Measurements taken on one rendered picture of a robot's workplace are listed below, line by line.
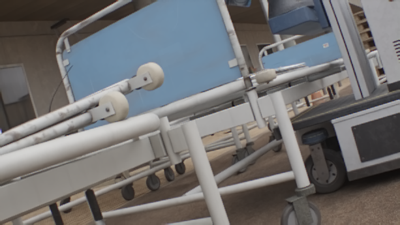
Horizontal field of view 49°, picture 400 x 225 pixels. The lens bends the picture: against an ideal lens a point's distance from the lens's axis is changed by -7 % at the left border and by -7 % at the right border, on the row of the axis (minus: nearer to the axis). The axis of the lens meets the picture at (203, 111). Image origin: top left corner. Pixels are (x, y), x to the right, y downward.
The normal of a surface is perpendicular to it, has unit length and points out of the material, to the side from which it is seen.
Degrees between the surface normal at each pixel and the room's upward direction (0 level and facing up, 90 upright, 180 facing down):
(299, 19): 90
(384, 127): 90
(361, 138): 90
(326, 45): 90
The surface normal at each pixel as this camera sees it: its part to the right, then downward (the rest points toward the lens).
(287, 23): -0.44, 0.15
